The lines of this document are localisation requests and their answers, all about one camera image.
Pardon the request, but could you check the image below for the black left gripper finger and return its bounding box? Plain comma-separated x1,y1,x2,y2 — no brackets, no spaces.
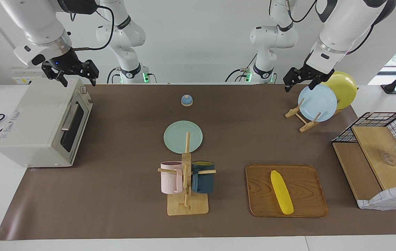
308,77,324,91
283,70,298,93

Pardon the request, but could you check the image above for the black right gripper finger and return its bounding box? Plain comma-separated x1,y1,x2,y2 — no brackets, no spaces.
42,62,68,88
83,60,99,86

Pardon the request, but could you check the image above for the glass oven door with handle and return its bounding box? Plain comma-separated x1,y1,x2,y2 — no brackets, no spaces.
59,100,92,154

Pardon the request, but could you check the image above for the mint green plate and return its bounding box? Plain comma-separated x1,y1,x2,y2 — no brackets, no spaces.
163,120,203,154

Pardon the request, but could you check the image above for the yellow corn cob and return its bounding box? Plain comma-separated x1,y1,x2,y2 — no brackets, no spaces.
270,170,294,215

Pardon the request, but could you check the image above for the beige toaster oven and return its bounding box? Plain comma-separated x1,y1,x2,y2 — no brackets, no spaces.
0,77,94,168

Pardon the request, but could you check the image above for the light blue plate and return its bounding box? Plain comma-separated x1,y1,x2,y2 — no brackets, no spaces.
298,84,338,122

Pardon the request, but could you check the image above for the yellow plate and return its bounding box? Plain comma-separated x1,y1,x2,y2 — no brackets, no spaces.
322,71,358,110

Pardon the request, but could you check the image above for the wooden plate rack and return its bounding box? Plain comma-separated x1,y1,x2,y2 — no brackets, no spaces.
285,87,359,133

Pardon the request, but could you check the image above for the tall light wooden shelf board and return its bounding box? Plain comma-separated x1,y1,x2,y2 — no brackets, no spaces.
351,125,396,191

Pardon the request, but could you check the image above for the low light wooden shelf board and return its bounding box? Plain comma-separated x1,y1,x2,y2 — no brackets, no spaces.
333,142,383,206

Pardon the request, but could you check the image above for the small clear glass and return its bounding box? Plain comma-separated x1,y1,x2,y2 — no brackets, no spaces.
381,152,396,167

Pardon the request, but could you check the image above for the brown wooden tray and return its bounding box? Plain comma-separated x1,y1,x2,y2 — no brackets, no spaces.
246,164,329,218

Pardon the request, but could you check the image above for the brown table mat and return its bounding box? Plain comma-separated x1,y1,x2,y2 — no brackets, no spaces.
0,84,396,241

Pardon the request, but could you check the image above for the dark teal mug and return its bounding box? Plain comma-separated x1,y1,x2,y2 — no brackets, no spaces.
191,161,215,194

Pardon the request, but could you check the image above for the pink mug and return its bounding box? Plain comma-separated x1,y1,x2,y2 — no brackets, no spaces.
160,161,184,195

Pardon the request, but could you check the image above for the white checked cloth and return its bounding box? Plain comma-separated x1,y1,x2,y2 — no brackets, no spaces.
357,184,396,211

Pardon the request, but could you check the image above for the wooden mug rack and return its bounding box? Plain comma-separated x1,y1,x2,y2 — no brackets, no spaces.
158,132,217,216

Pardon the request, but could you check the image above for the black arm base cable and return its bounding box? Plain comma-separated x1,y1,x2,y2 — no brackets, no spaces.
225,69,243,83
106,67,120,84

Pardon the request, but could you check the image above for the white wall socket box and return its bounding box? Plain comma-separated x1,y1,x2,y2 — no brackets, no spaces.
11,67,50,85

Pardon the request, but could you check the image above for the black wire basket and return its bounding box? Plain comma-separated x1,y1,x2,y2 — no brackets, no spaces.
333,112,396,175

